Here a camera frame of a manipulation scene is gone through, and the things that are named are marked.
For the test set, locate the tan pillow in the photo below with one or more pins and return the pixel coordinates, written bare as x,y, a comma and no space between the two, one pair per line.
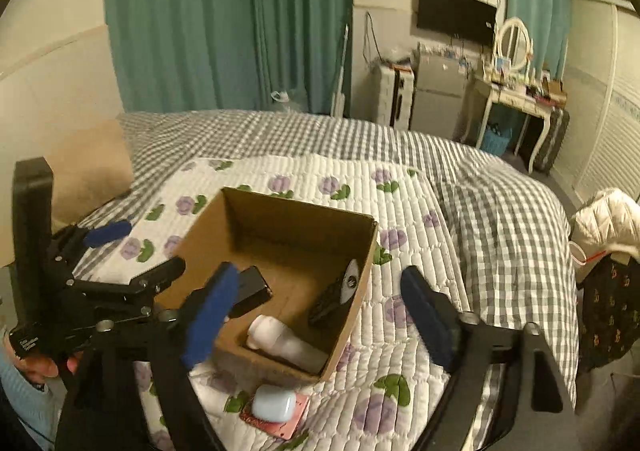
90,166

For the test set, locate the white dressing table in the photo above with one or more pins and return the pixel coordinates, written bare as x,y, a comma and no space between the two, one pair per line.
505,98

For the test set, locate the white oval mirror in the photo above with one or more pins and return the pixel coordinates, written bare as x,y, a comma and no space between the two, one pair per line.
514,43

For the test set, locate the black wall television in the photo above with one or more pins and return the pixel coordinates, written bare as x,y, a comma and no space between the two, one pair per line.
455,13

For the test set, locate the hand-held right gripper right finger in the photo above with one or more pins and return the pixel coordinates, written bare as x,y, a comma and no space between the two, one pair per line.
427,318

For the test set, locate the pale blue earbuds case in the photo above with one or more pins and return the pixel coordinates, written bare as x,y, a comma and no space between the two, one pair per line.
272,403

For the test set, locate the black rectangular case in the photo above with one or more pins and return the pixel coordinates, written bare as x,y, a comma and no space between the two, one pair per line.
253,288

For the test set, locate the person's left forearm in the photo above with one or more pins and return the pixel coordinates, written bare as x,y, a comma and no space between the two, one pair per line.
20,403

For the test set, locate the white floral quilted blanket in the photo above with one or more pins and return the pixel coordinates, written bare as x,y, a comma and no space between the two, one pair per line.
310,176

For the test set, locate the dark patterned garment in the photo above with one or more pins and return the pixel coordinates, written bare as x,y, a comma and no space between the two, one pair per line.
607,311

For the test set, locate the green curtain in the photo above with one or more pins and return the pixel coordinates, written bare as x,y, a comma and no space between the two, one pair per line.
180,21
305,21

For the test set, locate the person's left hand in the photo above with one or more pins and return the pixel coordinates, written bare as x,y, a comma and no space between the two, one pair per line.
45,367

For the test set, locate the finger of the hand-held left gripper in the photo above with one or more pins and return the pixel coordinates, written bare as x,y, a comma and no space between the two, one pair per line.
160,275
107,233

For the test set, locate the pink packet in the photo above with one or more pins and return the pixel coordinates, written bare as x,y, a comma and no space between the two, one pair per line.
294,427

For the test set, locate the blue basket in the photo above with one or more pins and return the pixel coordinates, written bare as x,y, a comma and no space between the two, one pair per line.
495,141

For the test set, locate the brown cardboard box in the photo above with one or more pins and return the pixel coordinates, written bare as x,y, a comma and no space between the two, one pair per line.
280,226

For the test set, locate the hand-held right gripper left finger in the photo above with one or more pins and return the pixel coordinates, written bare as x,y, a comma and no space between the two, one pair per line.
210,318

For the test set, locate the grey refrigerator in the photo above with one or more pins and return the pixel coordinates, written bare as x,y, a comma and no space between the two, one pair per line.
440,91

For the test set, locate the white louvered wardrobe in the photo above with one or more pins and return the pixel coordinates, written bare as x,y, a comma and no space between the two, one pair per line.
610,106

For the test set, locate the white appliance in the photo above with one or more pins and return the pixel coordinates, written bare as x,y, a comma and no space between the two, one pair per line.
387,93

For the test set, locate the clutter of small cosmetics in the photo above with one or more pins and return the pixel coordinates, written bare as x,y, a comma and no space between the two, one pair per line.
530,86

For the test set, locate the dark suitcase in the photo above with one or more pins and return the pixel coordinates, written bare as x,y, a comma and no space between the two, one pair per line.
552,138

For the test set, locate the white plastic bottle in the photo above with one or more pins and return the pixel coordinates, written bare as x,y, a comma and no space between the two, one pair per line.
290,345

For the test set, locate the white puffer jacket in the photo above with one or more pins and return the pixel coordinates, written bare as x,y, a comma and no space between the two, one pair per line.
607,216

